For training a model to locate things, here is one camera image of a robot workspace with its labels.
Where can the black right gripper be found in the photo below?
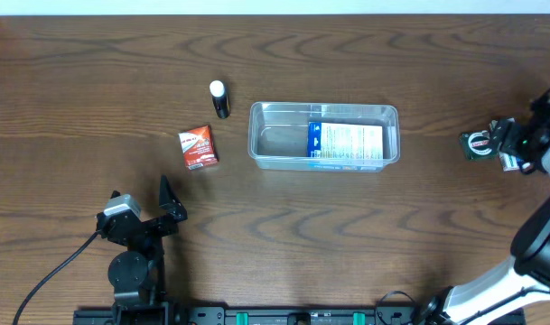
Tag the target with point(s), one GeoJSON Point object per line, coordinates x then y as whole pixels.
{"type": "Point", "coordinates": [510, 142]}

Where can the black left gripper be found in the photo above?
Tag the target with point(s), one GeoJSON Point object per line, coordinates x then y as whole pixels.
{"type": "Point", "coordinates": [153, 225]}

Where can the white Panadol box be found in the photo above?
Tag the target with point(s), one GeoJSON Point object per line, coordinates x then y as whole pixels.
{"type": "Point", "coordinates": [509, 160]}

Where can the green round-logo box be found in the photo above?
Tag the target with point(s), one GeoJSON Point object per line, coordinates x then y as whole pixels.
{"type": "Point", "coordinates": [475, 145]}

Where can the large blue white medicine box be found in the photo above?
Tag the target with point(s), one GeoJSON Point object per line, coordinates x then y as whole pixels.
{"type": "Point", "coordinates": [345, 141]}

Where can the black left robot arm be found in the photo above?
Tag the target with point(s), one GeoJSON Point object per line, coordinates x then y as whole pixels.
{"type": "Point", "coordinates": [138, 274]}

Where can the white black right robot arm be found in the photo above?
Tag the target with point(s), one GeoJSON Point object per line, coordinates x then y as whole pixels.
{"type": "Point", "coordinates": [524, 277]}

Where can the clear plastic container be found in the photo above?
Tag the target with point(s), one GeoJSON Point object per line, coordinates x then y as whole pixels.
{"type": "Point", "coordinates": [278, 131]}

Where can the red medicine box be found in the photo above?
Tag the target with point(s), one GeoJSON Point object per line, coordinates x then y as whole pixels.
{"type": "Point", "coordinates": [198, 148]}

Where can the dark bottle white cap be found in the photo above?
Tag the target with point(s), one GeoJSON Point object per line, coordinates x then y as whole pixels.
{"type": "Point", "coordinates": [219, 97]}

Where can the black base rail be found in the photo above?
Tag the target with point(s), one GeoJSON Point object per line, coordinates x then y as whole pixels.
{"type": "Point", "coordinates": [221, 316]}

